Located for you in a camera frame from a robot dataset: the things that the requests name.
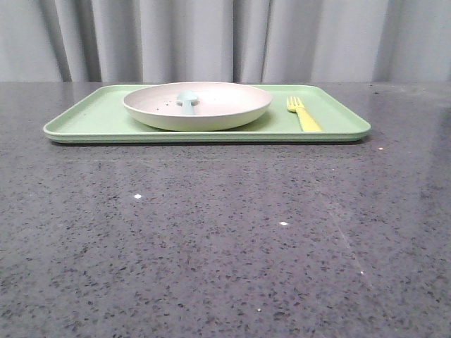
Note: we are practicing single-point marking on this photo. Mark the light green plastic tray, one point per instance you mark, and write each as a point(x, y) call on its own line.
point(102, 118)

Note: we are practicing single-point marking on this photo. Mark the grey pleated curtain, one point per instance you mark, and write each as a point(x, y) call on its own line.
point(235, 41)

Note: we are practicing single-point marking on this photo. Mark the yellow plastic fork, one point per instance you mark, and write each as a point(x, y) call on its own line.
point(308, 124)

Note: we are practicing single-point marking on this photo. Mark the cream round plate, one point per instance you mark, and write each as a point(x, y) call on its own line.
point(221, 106)

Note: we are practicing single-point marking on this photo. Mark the light blue plastic spoon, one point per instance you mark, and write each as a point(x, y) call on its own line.
point(187, 100)

